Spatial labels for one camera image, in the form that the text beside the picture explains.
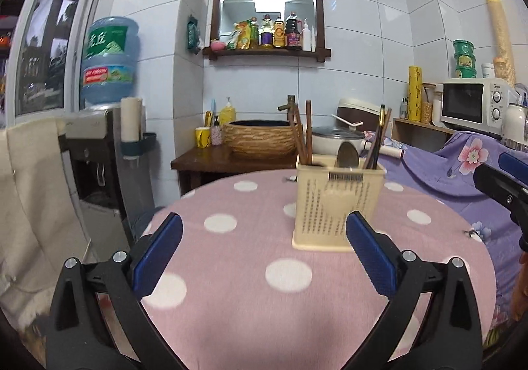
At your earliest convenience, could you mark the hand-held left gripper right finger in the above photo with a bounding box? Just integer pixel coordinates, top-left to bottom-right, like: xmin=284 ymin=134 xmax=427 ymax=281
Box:
xmin=346 ymin=211 xmax=484 ymax=370

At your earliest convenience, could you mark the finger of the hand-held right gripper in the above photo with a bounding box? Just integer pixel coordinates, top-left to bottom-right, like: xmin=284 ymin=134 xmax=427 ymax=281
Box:
xmin=473 ymin=164 xmax=528 ymax=226
xmin=498 ymin=152 xmax=528 ymax=178

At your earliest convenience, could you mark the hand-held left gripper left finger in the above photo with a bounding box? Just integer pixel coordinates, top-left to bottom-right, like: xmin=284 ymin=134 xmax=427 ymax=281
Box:
xmin=45 ymin=212 xmax=186 ymax=370

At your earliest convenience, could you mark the cream plastic utensil holder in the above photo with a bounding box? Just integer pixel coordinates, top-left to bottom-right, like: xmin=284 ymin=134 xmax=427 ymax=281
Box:
xmin=292 ymin=153 xmax=386 ymax=252

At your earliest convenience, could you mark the metal spoon wooden handle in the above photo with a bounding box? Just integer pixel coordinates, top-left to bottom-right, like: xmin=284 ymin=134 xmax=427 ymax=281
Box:
xmin=337 ymin=142 xmax=360 ymax=169

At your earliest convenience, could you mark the black chopstick gold band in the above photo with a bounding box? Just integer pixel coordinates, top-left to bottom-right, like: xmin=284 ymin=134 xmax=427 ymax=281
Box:
xmin=373 ymin=107 xmax=392 ymax=170
xmin=369 ymin=105 xmax=386 ymax=170

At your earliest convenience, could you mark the person's right hand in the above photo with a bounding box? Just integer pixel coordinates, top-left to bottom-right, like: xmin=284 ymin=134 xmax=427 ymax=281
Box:
xmin=511 ymin=251 xmax=528 ymax=322

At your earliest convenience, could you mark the white thermos kettle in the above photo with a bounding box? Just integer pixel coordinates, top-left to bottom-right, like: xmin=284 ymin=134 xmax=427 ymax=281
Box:
xmin=501 ymin=103 xmax=528 ymax=152

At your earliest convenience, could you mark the purple floral cloth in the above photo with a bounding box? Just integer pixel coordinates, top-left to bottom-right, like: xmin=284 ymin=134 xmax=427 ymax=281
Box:
xmin=359 ymin=131 xmax=528 ymax=350

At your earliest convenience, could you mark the white microwave oven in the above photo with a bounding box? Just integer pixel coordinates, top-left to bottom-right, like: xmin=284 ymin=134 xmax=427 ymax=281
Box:
xmin=435 ymin=78 xmax=520 ymax=136

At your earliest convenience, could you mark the pink polka dot tablecloth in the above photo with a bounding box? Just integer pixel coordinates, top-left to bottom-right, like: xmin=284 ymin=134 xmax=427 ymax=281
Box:
xmin=138 ymin=167 xmax=498 ymax=370

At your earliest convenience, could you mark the light wooden shelf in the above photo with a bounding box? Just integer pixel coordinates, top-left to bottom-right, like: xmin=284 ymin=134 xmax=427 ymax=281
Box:
xmin=391 ymin=118 xmax=458 ymax=144

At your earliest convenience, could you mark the dark wooden side table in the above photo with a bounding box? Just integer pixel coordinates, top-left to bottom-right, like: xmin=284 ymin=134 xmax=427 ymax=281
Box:
xmin=170 ymin=145 xmax=300 ymax=195

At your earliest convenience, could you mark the grey water dispenser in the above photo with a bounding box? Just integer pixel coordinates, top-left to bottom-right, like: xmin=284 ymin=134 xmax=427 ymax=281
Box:
xmin=64 ymin=106 xmax=155 ymax=231

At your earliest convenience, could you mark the teal cup tube holder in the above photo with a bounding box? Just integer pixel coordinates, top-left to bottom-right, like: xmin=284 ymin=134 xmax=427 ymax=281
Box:
xmin=121 ymin=132 xmax=157 ymax=158

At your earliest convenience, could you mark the yellow canister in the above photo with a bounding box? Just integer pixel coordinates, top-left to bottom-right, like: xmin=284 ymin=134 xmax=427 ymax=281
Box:
xmin=408 ymin=66 xmax=423 ymax=122

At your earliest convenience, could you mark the white frying pan with lid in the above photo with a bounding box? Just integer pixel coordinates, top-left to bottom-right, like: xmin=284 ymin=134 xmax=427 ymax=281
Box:
xmin=311 ymin=126 xmax=405 ymax=158

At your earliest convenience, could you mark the tall stack of paper cups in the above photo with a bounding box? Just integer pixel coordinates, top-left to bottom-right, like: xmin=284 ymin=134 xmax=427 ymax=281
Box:
xmin=483 ymin=0 xmax=517 ymax=86

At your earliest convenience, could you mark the beige cloth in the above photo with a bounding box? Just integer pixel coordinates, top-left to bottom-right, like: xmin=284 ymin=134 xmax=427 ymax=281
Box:
xmin=0 ymin=118 xmax=100 ymax=329

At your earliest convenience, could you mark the white ladle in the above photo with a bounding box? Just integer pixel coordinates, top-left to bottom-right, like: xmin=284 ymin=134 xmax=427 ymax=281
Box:
xmin=332 ymin=114 xmax=364 ymax=127

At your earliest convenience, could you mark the cream paper cup tube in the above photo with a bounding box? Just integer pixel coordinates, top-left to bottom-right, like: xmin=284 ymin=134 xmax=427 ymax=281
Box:
xmin=120 ymin=97 xmax=143 ymax=144

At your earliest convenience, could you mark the brown white rice cooker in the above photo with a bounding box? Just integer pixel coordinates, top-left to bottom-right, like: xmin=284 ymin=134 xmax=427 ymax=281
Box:
xmin=337 ymin=97 xmax=386 ymax=134

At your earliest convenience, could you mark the woven basket sink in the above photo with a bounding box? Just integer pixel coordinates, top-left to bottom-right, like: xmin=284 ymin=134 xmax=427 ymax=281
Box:
xmin=222 ymin=119 xmax=298 ymax=160

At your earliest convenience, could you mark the yellow soap pump bottle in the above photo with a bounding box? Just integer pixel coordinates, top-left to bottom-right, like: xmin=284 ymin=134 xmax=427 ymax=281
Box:
xmin=218 ymin=97 xmax=237 ymax=127

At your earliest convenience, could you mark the bronze faucet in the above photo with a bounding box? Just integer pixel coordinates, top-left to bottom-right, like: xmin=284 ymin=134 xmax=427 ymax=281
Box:
xmin=278 ymin=95 xmax=297 ymax=123

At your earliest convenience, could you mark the blue water jug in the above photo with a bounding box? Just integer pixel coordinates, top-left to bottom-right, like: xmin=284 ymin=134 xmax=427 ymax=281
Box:
xmin=80 ymin=16 xmax=140 ymax=107

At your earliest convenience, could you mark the white squeeze bottle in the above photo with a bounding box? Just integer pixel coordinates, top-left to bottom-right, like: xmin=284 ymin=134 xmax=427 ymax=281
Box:
xmin=302 ymin=19 xmax=316 ymax=52

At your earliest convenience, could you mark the yellow green seasoning packet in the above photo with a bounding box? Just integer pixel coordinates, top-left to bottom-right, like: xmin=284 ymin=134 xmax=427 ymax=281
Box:
xmin=226 ymin=21 xmax=252 ymax=51

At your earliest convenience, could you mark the dark soy sauce bottle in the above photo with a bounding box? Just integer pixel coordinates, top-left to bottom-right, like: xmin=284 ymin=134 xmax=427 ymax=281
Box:
xmin=285 ymin=11 xmax=303 ymax=50

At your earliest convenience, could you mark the sliding glass window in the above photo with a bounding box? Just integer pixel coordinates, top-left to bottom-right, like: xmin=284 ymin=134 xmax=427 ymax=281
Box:
xmin=4 ymin=0 xmax=106 ymax=119

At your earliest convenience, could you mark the yellow oil bottle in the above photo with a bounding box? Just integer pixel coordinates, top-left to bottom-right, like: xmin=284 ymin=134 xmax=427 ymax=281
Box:
xmin=273 ymin=17 xmax=286 ymax=49

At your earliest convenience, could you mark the purple label bottle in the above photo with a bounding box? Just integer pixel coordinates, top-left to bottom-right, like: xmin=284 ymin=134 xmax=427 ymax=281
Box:
xmin=260 ymin=14 xmax=275 ymax=48

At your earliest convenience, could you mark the wooden framed mirror shelf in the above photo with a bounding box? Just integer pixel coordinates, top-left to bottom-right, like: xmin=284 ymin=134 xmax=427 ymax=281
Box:
xmin=202 ymin=0 xmax=332 ymax=62

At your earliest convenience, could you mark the green wall packet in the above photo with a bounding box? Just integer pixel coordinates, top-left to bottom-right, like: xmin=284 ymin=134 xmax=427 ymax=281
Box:
xmin=187 ymin=15 xmax=204 ymax=54

